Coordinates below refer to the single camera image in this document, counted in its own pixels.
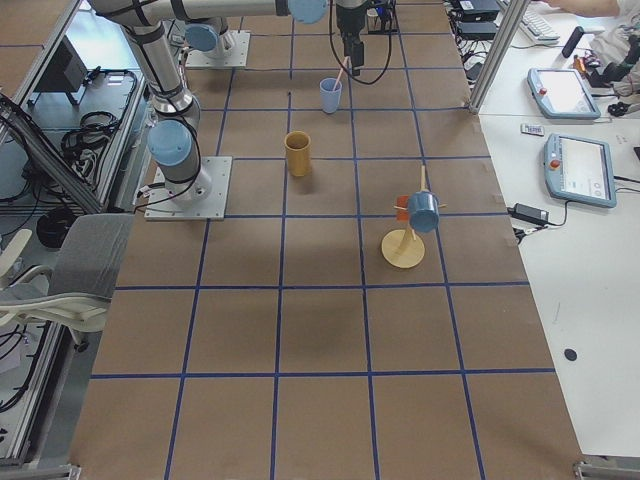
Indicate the pink chopstick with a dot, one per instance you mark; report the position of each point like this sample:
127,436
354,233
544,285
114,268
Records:
343,69

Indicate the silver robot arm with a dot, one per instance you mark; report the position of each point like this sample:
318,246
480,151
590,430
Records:
142,24
203,37

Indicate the upper teach pendant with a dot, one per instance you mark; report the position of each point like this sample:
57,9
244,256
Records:
562,94

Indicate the lower teach pendant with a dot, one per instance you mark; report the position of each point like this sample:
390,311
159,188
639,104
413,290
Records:
580,170

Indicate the light blue plastic cup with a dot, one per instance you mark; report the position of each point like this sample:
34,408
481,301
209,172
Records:
330,93

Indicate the dark blue hanging cup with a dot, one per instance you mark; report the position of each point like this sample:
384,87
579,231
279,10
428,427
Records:
423,210

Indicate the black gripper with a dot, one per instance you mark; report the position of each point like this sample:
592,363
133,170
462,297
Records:
346,20

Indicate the aluminium frame post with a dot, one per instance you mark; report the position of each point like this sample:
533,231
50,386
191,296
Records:
506,31

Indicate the white keyboard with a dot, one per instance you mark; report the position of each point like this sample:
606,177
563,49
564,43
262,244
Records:
537,29

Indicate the black round cap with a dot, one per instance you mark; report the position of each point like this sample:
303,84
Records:
570,354

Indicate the orange hanging cup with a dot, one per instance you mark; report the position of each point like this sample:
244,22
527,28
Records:
401,208

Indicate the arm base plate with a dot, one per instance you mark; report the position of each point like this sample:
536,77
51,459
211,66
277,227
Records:
237,59
205,199

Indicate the bamboo cylinder holder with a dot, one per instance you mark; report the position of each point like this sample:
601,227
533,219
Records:
297,151

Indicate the teach pendant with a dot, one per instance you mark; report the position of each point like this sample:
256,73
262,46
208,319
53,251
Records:
562,94
580,170

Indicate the black monitor on floor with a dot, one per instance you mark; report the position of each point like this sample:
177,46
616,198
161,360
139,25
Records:
65,73

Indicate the small white label box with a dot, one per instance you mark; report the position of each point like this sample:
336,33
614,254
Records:
532,129

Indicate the grey office chair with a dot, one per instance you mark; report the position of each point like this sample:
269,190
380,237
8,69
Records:
77,290

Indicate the black power adapter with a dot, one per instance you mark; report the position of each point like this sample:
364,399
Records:
529,214

